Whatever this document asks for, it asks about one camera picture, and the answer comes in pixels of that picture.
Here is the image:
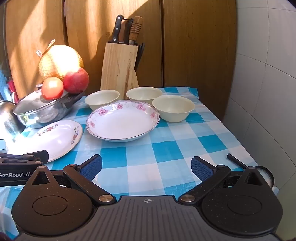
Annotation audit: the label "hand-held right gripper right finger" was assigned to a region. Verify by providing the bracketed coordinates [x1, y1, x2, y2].
[178, 156, 277, 206]

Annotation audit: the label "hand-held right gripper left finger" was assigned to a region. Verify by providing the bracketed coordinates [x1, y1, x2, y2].
[23, 154, 117, 206]

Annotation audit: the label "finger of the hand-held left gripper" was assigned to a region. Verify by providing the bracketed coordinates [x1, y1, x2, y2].
[0, 150, 49, 165]

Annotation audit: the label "red flower white plate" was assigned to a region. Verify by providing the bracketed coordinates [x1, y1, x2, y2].
[7, 120, 83, 163]

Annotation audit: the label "pink flower deep plate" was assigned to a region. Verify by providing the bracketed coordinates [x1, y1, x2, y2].
[86, 100, 161, 143]

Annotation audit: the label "cream bowl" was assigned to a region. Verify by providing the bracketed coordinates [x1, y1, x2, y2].
[126, 87, 163, 107]
[152, 95, 196, 123]
[84, 90, 120, 111]

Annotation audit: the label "black magnifying glass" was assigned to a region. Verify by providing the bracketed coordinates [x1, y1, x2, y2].
[226, 153, 275, 188]

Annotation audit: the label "steel pot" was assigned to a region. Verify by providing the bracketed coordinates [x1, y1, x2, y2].
[16, 92, 83, 129]

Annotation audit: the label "blue checkered tablecloth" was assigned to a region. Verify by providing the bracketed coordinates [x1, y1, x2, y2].
[0, 86, 281, 237]

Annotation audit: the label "steel kettle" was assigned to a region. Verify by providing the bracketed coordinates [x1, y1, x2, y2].
[0, 100, 25, 142]

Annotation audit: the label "glass pot lid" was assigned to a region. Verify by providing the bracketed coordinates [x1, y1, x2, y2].
[13, 84, 70, 116]

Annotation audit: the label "red tomato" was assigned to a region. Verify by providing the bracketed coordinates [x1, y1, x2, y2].
[41, 77, 64, 101]

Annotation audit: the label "red plastic item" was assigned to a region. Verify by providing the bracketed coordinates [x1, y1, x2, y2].
[7, 77, 19, 104]

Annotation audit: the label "blue patterned cloth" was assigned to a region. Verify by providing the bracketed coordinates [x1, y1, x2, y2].
[0, 68, 10, 100]

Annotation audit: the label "red apple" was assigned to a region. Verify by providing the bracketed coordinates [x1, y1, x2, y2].
[63, 67, 90, 94]

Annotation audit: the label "pomelo in yellow net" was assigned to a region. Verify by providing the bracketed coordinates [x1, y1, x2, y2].
[36, 39, 84, 81]

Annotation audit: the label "wooden knife block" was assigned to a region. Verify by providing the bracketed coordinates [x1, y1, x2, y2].
[100, 42, 140, 94]

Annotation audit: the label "black scissors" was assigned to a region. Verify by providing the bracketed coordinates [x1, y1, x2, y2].
[134, 42, 146, 71]

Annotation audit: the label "wooden cabinet door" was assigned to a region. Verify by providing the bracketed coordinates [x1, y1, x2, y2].
[3, 0, 68, 100]
[64, 0, 164, 96]
[161, 0, 238, 121]

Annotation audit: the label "black handle knife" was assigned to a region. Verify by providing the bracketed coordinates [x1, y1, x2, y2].
[108, 14, 125, 44]

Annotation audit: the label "black ribbed handle tool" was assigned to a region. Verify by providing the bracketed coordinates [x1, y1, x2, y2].
[124, 18, 134, 44]

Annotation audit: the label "ribbed wooden handle knife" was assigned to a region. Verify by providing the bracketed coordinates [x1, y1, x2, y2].
[128, 16, 143, 46]

